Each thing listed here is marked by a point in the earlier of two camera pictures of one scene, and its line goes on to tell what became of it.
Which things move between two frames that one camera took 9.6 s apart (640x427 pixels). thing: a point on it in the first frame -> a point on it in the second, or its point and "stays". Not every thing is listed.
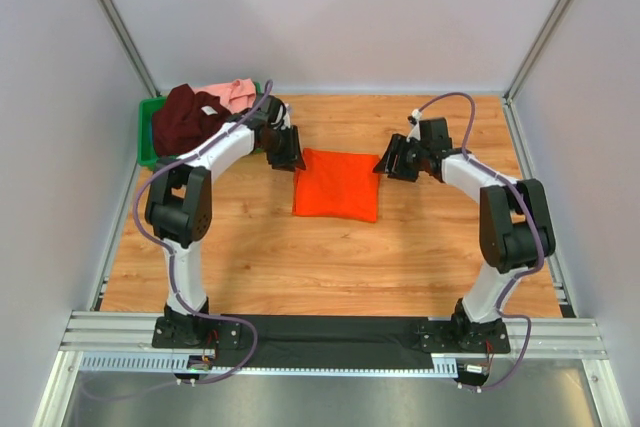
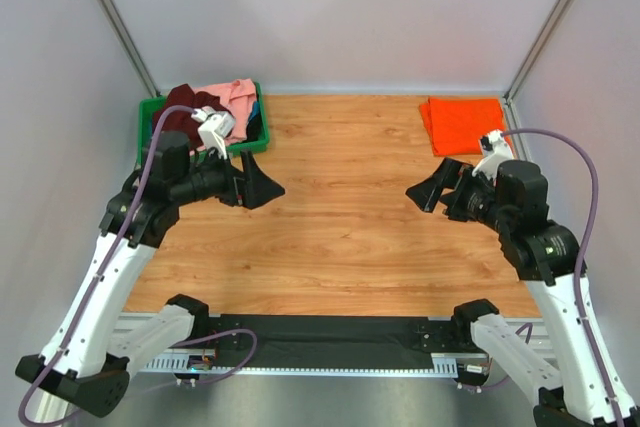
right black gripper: x=398 y=161 -> x=457 y=192
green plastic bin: x=147 y=156 stays
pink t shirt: x=234 y=96 stays
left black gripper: x=284 y=148 -> x=238 y=185
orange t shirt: x=337 y=184 -> x=456 y=125
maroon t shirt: x=184 y=118 stays
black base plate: x=331 y=341 stays
